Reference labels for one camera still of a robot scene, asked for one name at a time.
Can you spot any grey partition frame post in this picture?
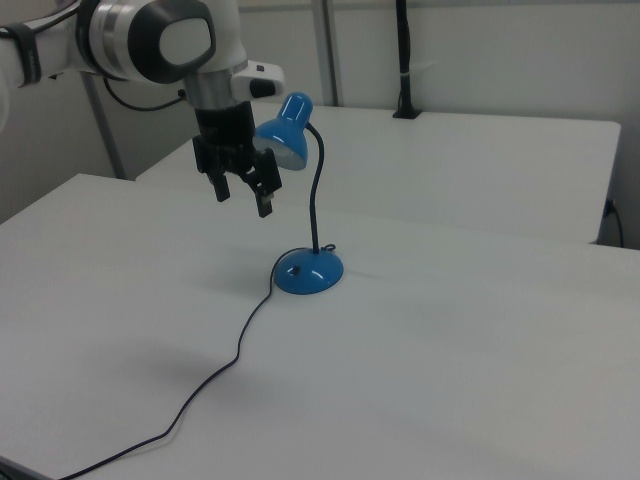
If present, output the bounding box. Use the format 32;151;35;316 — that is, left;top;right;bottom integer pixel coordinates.
310;0;347;107
80;72;127;181

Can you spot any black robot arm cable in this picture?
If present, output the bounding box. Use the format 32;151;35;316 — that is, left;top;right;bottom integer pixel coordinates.
101;74;189;112

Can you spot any blue gooseneck desk lamp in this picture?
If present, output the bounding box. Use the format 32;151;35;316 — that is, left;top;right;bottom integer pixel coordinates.
254;91;346;296

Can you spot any black clamped pole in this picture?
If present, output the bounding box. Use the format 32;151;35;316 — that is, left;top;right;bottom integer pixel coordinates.
391;0;422;120

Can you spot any black wall cable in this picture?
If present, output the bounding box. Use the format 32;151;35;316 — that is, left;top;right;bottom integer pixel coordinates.
603;198;626;248

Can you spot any black lamp power cord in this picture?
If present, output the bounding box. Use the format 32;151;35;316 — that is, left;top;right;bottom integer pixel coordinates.
57;243;337;480

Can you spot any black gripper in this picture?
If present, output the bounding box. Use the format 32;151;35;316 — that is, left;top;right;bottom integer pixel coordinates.
191;101;283;219

